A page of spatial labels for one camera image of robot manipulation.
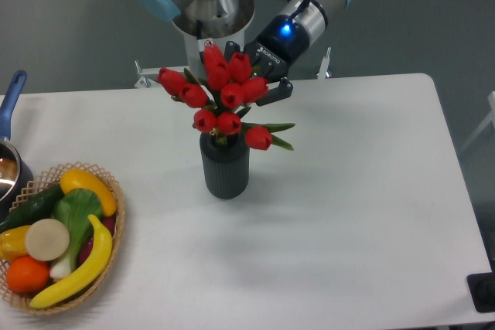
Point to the woven wicker basket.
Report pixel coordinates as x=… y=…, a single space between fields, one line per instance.
x=40 y=183

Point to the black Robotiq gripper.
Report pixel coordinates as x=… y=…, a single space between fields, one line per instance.
x=274 y=50

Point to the green cucumber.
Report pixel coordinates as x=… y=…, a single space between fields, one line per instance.
x=39 y=206

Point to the yellow bell pepper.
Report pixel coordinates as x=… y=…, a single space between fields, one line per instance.
x=13 y=243

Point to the blue handled saucepan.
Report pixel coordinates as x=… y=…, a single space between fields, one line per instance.
x=15 y=173

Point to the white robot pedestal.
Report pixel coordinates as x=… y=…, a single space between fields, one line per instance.
x=219 y=20

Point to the dark grey ribbed vase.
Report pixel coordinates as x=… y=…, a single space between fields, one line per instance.
x=225 y=168

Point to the dark red eggplant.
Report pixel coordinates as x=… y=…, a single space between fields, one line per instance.
x=110 y=224

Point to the black device at table edge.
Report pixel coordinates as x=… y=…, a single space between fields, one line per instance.
x=481 y=288

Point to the beige round disc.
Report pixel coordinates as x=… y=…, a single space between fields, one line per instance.
x=47 y=239

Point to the yellow banana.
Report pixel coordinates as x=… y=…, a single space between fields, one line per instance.
x=84 y=275

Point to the red tulip bouquet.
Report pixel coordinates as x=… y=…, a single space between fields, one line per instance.
x=223 y=98

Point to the orange fruit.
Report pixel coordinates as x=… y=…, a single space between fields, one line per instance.
x=27 y=275

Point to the green bok choy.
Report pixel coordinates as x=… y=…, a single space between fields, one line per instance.
x=72 y=211

